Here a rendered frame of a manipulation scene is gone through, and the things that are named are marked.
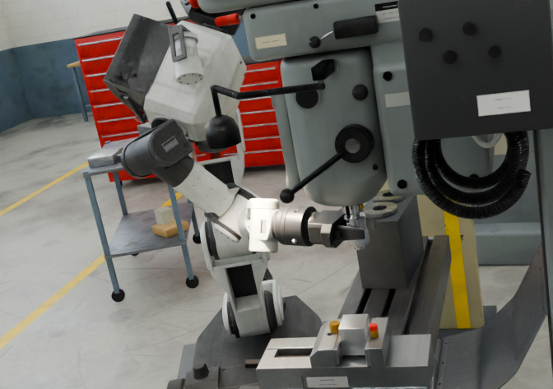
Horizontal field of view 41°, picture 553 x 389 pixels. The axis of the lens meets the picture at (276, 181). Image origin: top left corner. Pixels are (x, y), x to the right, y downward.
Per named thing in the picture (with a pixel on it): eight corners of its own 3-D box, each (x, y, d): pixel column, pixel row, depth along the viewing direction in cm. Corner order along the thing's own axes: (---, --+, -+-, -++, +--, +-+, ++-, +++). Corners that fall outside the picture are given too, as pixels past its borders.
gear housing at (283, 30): (248, 63, 140) (238, 10, 137) (285, 43, 162) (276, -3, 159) (429, 39, 129) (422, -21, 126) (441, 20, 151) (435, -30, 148)
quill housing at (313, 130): (297, 217, 149) (268, 59, 140) (321, 184, 168) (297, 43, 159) (391, 211, 143) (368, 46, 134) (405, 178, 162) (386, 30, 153)
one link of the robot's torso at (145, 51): (123, 143, 215) (85, 98, 181) (169, 41, 223) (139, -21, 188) (218, 177, 211) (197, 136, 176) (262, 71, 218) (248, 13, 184)
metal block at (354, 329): (342, 355, 149) (337, 329, 147) (347, 340, 154) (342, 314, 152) (368, 354, 147) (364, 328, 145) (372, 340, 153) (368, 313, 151)
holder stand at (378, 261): (361, 289, 193) (350, 217, 188) (382, 253, 212) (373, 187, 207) (407, 289, 188) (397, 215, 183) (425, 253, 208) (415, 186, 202)
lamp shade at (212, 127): (203, 145, 159) (197, 117, 157) (235, 136, 161) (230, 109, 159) (213, 150, 152) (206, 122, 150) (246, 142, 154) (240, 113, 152)
